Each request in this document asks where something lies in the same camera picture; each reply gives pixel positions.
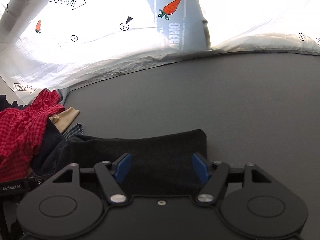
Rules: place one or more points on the blue plaid cloth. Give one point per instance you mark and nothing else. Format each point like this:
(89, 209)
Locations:
(75, 130)

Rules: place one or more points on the white printed backdrop sheet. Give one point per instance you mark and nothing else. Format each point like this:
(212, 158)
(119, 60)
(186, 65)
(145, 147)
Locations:
(112, 42)

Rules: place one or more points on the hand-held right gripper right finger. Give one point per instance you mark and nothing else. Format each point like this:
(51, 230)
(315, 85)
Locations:
(200, 168)

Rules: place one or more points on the dark grey knit sweater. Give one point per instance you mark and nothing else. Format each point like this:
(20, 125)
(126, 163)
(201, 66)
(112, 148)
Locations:
(162, 147)

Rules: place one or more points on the red checked shirt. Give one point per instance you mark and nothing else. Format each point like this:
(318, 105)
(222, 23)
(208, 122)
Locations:
(17, 130)

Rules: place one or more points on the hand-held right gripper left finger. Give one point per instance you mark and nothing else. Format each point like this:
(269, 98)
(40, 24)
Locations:
(122, 168)

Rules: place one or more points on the beige cloth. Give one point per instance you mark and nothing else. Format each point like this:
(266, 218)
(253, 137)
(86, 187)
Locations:
(65, 119)

